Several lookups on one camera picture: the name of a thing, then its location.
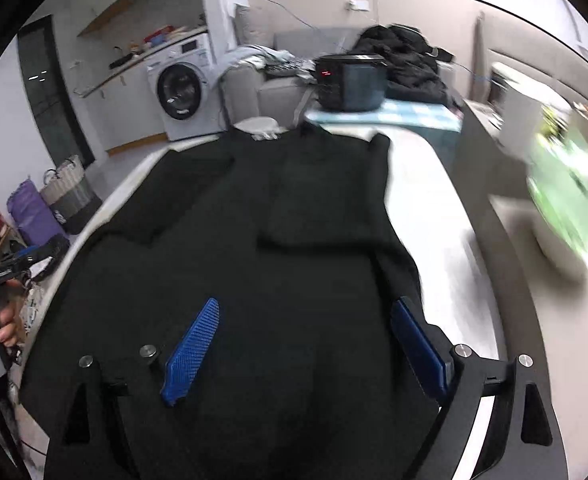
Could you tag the dark electric cooker pot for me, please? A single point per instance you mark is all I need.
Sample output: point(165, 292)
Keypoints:
point(356, 85)

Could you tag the green plant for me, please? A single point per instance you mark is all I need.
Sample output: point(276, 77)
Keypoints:
point(568, 195)

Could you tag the grey-blue clothing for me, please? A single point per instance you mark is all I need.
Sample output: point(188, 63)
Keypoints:
point(254, 57)

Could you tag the black garment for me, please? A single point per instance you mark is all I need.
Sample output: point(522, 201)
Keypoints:
point(284, 240)

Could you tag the purple bag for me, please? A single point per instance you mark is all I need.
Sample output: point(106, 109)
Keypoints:
point(31, 210)

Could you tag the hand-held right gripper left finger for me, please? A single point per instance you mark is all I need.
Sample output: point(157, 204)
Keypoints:
point(194, 350)

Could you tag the black jacket pile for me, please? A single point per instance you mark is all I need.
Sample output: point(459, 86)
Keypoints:
point(408, 60)

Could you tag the light blue checkered cloth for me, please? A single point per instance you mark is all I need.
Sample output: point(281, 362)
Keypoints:
point(403, 114)

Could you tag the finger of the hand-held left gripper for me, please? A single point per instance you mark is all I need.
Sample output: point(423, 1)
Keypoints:
point(46, 257)

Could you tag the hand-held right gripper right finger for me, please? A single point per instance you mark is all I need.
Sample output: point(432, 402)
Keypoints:
point(418, 355)

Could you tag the striped laundry basket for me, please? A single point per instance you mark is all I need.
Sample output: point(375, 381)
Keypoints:
point(69, 195)

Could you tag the grey sofa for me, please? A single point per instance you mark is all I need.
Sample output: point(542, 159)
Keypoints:
point(269, 95)

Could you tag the dark door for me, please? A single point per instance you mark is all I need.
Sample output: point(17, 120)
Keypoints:
point(49, 90)

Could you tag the red and blue containers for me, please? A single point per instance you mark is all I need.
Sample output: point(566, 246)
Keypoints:
point(158, 36)

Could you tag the black and white checkered cloth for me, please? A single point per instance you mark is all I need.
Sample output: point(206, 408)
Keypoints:
point(286, 67)

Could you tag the white washing machine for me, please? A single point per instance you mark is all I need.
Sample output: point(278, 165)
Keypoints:
point(184, 87)

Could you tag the white wall socket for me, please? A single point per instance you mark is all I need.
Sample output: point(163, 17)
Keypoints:
point(358, 5)

